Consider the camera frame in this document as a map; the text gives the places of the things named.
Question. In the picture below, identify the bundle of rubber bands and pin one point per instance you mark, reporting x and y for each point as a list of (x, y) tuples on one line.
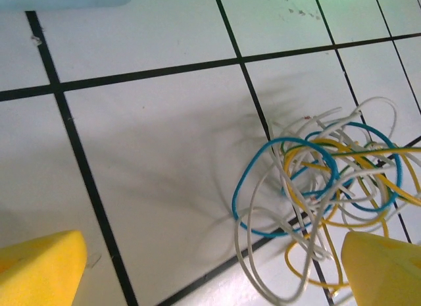
[(399, 171), (378, 98)]

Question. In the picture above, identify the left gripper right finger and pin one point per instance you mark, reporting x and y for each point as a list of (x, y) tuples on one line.
[(385, 276)]

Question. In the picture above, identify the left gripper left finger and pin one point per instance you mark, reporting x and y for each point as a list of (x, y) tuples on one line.
[(39, 273)]

